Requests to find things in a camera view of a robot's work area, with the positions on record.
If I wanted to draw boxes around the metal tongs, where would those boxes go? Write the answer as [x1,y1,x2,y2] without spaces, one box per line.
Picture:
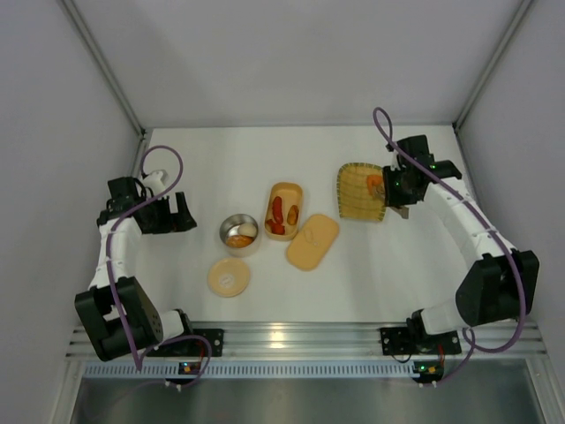
[372,186,410,219]

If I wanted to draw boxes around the orange fried dumpling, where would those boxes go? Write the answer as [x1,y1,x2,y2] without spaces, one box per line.
[366,174,383,189]

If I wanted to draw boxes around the sesame bread bun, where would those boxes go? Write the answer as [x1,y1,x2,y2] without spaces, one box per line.
[225,235,254,249]

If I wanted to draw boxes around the white egg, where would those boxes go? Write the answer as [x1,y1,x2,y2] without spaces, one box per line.
[237,223,258,239]

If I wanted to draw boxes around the round tan bowl lid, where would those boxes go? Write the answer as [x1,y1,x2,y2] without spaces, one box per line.
[207,258,251,298]

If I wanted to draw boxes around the red chicken wing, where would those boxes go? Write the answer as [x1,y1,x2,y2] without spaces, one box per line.
[266,219,286,235]

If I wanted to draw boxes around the red sausage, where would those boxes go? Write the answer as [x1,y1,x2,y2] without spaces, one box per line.
[272,196,284,224]

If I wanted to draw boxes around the tan oblong box lid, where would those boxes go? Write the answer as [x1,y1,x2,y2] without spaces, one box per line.
[286,214,340,271]

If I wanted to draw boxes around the brown roasted potato piece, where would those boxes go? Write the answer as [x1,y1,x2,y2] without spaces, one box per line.
[287,205,299,225]

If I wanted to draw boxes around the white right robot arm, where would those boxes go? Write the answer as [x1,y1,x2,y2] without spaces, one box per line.
[383,135,539,349]

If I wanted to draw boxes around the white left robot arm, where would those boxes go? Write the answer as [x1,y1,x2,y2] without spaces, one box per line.
[74,170,197,361]

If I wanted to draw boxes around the tan oblong lunch box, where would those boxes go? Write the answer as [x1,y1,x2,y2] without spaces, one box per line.
[264,182,304,241]

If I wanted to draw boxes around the woven bamboo tray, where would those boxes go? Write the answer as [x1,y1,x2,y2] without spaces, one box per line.
[336,163,387,223]

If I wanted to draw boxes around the round steel bowl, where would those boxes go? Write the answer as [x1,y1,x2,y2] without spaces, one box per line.
[219,214,260,258]

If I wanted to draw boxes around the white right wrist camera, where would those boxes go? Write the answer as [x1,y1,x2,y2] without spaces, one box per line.
[389,152,405,170]

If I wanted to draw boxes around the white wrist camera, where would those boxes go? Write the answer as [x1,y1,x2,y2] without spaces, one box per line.
[141,170,169,197]
[389,152,405,170]

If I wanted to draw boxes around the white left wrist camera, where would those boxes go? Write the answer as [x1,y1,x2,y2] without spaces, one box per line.
[141,170,169,197]

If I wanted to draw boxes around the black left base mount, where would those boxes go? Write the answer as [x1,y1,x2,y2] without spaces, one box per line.
[158,329,224,358]

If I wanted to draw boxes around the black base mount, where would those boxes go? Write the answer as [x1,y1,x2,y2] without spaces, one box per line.
[379,326,462,356]
[158,329,224,358]

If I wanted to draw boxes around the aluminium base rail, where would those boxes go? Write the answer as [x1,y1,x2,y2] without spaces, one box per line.
[64,321,546,360]

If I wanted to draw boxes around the slotted grey cable duct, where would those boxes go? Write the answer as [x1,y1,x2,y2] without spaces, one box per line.
[83,360,447,380]

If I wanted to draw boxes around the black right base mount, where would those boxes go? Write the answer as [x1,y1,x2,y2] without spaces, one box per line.
[379,326,462,356]

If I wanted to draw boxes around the right aluminium frame post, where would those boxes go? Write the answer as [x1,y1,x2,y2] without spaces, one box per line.
[452,0,538,135]

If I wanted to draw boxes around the aluminium frame post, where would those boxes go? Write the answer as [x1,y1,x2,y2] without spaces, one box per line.
[452,0,538,135]
[57,0,146,139]

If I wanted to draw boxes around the left aluminium frame post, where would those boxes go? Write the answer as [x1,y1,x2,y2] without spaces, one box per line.
[57,0,146,139]

